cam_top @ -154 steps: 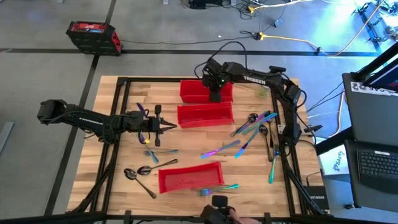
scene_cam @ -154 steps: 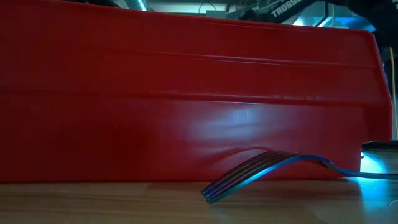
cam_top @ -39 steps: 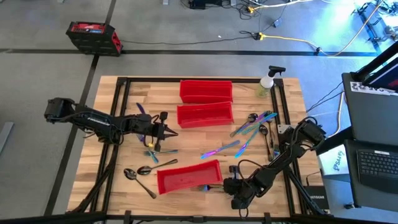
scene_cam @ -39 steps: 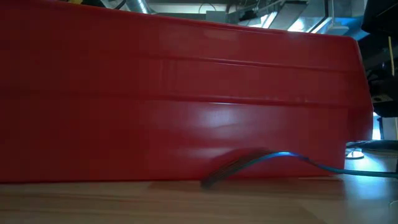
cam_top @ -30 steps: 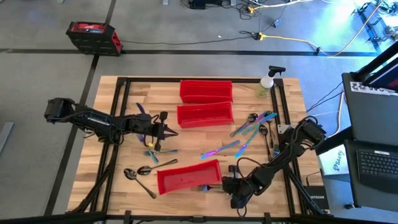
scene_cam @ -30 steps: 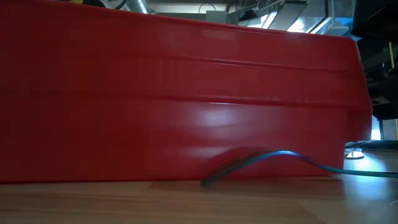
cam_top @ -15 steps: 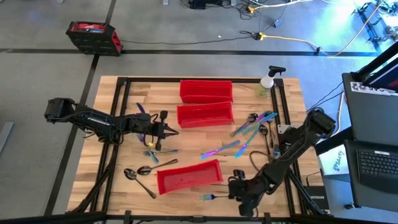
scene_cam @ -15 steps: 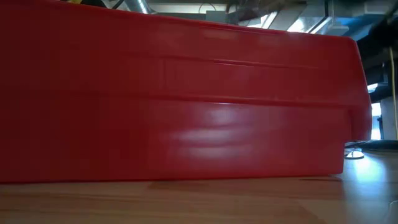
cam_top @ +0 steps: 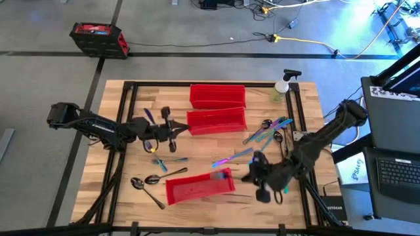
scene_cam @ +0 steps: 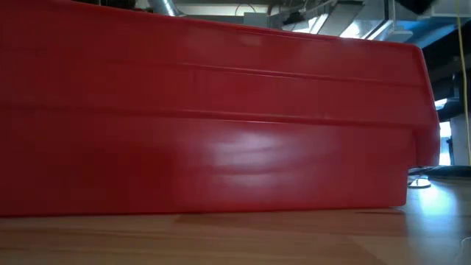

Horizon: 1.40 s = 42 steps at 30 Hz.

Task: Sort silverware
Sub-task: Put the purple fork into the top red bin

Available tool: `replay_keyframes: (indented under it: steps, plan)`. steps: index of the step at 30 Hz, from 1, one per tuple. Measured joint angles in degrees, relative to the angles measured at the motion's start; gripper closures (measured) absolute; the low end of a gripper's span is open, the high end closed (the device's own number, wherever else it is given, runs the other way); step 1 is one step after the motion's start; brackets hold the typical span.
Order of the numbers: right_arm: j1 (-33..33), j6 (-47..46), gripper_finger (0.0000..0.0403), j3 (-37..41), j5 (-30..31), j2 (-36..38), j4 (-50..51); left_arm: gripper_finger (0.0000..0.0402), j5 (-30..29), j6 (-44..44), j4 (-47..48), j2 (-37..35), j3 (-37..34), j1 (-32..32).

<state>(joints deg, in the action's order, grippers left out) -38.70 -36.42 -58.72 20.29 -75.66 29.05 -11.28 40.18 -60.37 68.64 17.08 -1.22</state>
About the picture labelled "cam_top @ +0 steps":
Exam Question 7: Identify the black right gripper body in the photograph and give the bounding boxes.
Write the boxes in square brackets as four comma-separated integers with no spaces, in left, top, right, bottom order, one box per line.
[254,150,289,204]

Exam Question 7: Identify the yellow extension cable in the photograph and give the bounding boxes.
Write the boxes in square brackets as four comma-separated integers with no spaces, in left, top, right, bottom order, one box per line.
[272,0,408,60]

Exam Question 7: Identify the spray bottle with yellow label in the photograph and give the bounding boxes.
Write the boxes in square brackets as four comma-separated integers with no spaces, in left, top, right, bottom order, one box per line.
[270,68,303,104]

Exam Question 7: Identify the white scribbled paper sheet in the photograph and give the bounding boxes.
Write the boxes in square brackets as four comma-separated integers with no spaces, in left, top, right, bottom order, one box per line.
[335,151,370,187]

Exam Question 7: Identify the black netgear switch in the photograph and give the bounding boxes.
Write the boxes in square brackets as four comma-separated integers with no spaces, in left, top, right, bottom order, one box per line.
[320,195,348,222]

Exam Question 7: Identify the black laptop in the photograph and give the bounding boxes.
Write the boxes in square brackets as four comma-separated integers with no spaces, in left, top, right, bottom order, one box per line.
[362,146,420,224]

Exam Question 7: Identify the thin white cable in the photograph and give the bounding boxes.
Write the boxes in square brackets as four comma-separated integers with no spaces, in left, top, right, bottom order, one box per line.
[346,96,366,147]

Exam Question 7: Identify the white floor cable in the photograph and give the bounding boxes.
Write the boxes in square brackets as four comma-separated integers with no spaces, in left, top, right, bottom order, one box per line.
[262,0,332,11]

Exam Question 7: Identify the black power strip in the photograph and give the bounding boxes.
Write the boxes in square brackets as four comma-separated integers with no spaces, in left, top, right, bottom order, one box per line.
[199,0,219,10]

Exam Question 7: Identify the red black tool case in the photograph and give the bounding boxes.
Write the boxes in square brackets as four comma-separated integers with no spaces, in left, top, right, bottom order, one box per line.
[69,22,131,60]

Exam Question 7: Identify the silver spoon pointing down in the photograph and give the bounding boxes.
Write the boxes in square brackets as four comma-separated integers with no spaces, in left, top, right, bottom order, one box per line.
[273,130,288,161]

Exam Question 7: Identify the red plastic organizer tray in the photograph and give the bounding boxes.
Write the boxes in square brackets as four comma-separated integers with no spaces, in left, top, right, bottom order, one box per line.
[0,80,420,236]

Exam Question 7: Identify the red plastic bin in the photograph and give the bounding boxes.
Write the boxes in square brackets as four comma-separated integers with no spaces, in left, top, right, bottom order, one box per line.
[186,106,248,136]
[189,83,247,110]
[165,167,236,206]

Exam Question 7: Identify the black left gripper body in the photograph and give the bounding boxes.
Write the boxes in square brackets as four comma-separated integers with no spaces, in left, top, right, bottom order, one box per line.
[133,106,177,154]

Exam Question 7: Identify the black floor cable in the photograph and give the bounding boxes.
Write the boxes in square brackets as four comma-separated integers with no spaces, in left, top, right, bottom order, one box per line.
[126,37,276,49]

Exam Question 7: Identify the grey metal base plate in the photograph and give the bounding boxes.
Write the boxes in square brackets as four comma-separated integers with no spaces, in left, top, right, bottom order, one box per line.
[293,130,311,143]

